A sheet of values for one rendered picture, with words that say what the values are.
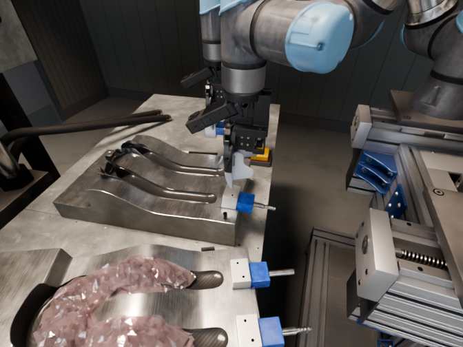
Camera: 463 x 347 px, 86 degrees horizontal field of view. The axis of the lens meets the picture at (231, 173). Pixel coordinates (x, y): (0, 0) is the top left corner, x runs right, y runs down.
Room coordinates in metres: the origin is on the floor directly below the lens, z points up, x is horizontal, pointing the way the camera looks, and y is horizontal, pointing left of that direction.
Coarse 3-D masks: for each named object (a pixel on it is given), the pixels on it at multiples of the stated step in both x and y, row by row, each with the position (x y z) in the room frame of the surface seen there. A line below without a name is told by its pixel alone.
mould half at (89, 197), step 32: (96, 160) 0.65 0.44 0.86; (128, 160) 0.55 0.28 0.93; (192, 160) 0.62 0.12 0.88; (64, 192) 0.51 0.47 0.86; (96, 192) 0.44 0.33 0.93; (128, 192) 0.45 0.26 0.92; (128, 224) 0.43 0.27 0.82; (160, 224) 0.41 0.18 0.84; (192, 224) 0.39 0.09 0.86; (224, 224) 0.37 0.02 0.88
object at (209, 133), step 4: (216, 124) 0.74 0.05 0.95; (220, 124) 0.75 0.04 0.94; (224, 124) 0.75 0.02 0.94; (208, 128) 0.73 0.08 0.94; (216, 128) 0.73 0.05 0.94; (220, 128) 0.72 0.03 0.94; (208, 132) 0.73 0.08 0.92; (212, 132) 0.73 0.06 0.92; (216, 132) 0.73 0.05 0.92; (220, 132) 0.72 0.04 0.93; (208, 136) 0.73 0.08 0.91; (212, 136) 0.73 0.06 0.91
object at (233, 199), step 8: (224, 192) 0.44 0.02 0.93; (232, 192) 0.44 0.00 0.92; (240, 192) 0.46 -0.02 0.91; (224, 200) 0.42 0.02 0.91; (232, 200) 0.42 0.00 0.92; (240, 200) 0.43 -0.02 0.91; (248, 200) 0.43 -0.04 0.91; (224, 208) 0.42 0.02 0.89; (232, 208) 0.42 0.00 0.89; (240, 208) 0.42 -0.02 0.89; (248, 208) 0.41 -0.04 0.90; (272, 208) 0.42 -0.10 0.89
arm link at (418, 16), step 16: (416, 0) 0.77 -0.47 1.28; (432, 0) 0.76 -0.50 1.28; (448, 0) 0.76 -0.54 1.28; (416, 16) 0.78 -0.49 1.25; (432, 16) 0.75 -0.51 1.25; (448, 16) 0.74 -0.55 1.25; (400, 32) 0.86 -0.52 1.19; (416, 32) 0.77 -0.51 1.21; (432, 32) 0.74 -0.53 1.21; (416, 48) 0.78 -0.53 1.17
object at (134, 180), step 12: (132, 144) 0.63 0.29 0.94; (108, 156) 0.54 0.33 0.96; (144, 156) 0.58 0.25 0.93; (156, 156) 0.61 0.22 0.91; (108, 168) 0.58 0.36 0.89; (120, 168) 0.52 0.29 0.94; (168, 168) 0.57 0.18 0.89; (180, 168) 0.59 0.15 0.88; (192, 168) 0.59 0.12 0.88; (204, 168) 0.58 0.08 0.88; (216, 168) 0.58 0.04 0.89; (132, 180) 0.49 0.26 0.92; (144, 180) 0.50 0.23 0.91; (156, 192) 0.48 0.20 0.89; (168, 192) 0.49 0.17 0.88; (180, 192) 0.48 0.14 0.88; (192, 192) 0.48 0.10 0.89
